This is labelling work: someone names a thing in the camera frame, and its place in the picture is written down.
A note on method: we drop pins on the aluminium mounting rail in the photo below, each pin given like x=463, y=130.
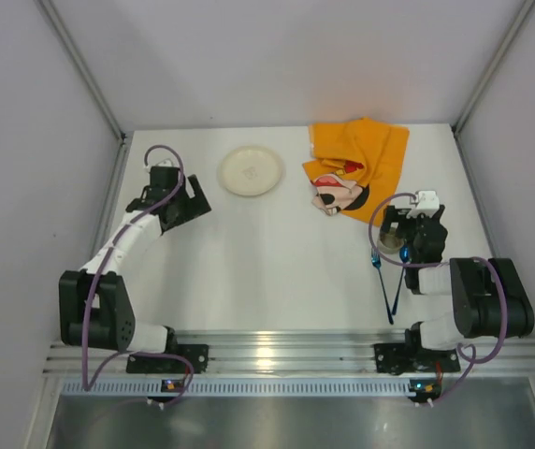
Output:
x=278, y=353

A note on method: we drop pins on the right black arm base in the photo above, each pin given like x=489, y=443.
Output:
x=409, y=356

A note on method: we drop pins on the blue metal fork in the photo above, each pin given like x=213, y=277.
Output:
x=377, y=264

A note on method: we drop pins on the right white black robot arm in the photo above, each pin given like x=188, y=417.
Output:
x=487, y=298

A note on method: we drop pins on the small metal cup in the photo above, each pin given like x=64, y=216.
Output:
x=390, y=242

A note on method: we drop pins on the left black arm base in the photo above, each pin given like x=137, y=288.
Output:
x=188, y=357

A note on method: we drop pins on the white round plate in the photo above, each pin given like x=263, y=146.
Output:
x=250, y=170

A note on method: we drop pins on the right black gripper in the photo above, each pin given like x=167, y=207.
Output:
x=398, y=224

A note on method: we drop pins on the orange cartoon mouse placemat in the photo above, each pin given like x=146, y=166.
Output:
x=355, y=166

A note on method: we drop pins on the slotted cable duct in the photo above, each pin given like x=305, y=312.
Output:
x=264, y=387

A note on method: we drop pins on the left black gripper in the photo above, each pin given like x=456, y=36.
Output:
x=192, y=201

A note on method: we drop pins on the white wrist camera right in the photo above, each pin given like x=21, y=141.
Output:
x=424, y=203

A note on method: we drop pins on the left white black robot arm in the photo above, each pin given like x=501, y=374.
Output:
x=95, y=304

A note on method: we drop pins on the blue metal spoon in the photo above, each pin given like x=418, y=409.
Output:
x=399, y=280

